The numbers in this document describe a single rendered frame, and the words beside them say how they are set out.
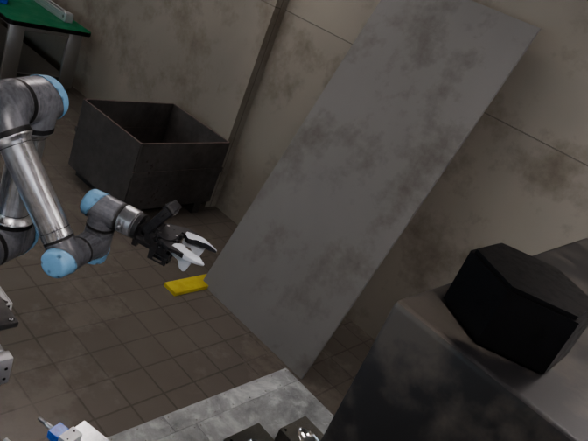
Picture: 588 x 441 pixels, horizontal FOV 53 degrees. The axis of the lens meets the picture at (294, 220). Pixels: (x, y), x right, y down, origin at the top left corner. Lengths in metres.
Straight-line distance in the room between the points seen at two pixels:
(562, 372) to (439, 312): 0.10
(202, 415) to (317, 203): 1.99
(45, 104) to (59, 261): 0.39
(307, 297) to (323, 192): 0.66
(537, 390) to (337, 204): 3.27
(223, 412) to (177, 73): 4.03
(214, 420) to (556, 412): 1.69
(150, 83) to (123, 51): 0.54
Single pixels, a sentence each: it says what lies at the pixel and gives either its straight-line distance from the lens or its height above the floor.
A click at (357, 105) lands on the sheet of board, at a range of 3.79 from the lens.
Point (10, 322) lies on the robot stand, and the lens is 1.82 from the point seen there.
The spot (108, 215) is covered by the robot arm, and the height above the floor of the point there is 1.44.
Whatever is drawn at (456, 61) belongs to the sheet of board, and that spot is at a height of 1.96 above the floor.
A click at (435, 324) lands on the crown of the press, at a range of 0.44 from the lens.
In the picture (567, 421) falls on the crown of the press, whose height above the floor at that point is 2.00.
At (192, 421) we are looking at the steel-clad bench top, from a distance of 2.01.
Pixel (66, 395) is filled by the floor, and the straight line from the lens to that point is 3.12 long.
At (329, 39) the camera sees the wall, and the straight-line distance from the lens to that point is 4.49.
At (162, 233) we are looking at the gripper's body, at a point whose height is 1.46.
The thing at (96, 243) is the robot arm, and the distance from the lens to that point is 1.61.
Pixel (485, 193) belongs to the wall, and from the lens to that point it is 3.84.
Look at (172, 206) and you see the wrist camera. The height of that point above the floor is 1.54.
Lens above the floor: 2.20
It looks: 23 degrees down
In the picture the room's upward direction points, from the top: 23 degrees clockwise
